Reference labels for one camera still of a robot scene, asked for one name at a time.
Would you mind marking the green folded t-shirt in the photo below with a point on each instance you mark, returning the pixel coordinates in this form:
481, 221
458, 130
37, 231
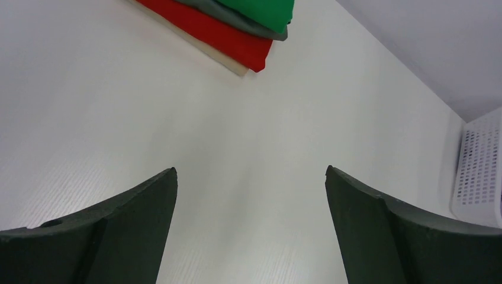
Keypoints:
273, 14

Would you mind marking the red folded t-shirt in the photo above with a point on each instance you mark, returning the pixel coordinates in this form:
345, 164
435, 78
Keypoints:
251, 51

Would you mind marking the white perforated plastic basket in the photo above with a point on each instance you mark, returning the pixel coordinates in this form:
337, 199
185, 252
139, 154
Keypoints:
477, 193

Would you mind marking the grey folded t-shirt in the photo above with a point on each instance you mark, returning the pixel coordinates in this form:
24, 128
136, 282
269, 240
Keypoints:
234, 19

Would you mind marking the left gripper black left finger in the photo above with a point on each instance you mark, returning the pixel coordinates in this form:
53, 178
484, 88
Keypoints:
118, 240

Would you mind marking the beige folded t-shirt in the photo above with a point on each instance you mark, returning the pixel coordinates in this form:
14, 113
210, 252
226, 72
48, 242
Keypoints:
229, 63

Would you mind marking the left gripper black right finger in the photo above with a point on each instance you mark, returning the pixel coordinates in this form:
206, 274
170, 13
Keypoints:
385, 240

